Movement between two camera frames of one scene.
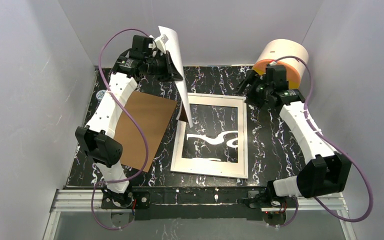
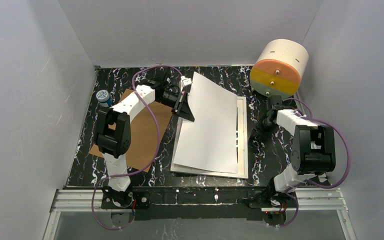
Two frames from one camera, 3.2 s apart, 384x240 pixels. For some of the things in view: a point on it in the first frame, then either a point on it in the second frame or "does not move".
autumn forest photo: (173, 48) → (210, 141)
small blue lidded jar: (100, 94) does not move
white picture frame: (210, 167) does not move
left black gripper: (171, 67) → (180, 103)
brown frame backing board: (149, 115) does not move
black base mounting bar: (196, 203) does not move
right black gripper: (256, 85) → (274, 101)
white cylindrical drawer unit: (295, 68) does not move
